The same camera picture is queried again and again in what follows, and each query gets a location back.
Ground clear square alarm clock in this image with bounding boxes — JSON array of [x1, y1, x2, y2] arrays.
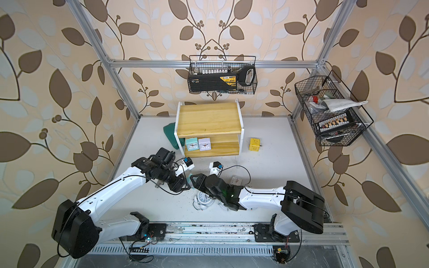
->
[[230, 175, 242, 186]]

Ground teal square alarm clock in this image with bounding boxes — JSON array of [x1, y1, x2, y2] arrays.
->
[[185, 137, 200, 151]]

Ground white square alarm clock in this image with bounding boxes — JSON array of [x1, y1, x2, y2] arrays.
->
[[198, 137, 212, 151]]

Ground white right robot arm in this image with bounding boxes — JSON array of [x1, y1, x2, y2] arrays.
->
[[190, 174, 325, 236]]

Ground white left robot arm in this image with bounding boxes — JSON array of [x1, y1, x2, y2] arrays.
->
[[51, 147, 194, 259]]

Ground wooden two-tier shelf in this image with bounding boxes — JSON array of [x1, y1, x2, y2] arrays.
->
[[174, 100, 244, 158]]

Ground white round clock middle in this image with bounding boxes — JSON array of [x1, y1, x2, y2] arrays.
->
[[218, 202, 230, 212]]

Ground white round clock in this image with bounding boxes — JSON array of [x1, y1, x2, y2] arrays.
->
[[193, 192, 215, 211], [218, 202, 230, 212]]

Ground white round clock left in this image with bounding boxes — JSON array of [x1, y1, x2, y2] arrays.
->
[[193, 192, 215, 211]]

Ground green plastic case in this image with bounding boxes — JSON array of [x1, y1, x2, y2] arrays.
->
[[163, 123, 179, 150]]

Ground yellow power socket cube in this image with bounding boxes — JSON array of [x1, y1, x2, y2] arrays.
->
[[249, 138, 261, 152]]

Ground white papers in basket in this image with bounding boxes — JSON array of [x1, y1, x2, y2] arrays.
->
[[306, 99, 368, 113]]

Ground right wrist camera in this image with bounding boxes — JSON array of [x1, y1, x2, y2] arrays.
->
[[209, 161, 223, 176]]

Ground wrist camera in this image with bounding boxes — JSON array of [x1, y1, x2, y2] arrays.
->
[[176, 157, 194, 175], [209, 161, 223, 176]]

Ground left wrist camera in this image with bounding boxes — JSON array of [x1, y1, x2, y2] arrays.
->
[[176, 157, 194, 175]]

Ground black wire basket back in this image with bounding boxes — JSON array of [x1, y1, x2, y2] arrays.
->
[[188, 54, 258, 94]]

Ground black wire basket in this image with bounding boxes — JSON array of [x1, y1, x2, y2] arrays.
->
[[188, 54, 258, 94], [294, 71, 374, 146]]

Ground metal rail base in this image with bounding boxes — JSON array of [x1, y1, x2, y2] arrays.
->
[[91, 222, 350, 256]]

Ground black wire basket right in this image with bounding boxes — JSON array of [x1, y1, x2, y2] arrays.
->
[[294, 71, 374, 146]]

